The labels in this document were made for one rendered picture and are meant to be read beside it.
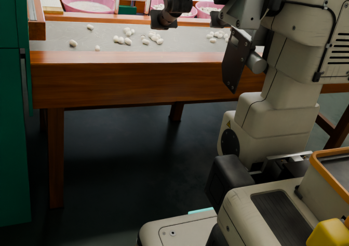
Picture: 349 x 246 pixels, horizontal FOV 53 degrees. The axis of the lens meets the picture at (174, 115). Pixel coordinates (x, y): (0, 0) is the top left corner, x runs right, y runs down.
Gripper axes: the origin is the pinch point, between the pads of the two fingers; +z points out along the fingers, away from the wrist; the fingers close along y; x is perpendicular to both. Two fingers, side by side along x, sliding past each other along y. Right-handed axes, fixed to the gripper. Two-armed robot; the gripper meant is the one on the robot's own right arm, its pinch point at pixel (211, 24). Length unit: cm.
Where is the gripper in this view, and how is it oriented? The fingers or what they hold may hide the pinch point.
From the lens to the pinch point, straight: 165.8
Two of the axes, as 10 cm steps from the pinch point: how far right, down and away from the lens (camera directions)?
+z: -4.0, 0.4, 9.2
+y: -9.1, 0.5, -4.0
